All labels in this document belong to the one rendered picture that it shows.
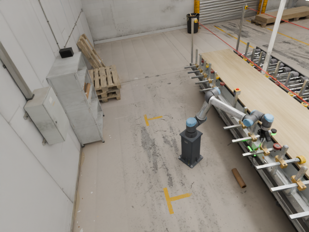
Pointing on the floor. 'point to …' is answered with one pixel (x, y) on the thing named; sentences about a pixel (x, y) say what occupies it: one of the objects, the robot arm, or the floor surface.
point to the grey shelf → (77, 97)
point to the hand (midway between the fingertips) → (261, 142)
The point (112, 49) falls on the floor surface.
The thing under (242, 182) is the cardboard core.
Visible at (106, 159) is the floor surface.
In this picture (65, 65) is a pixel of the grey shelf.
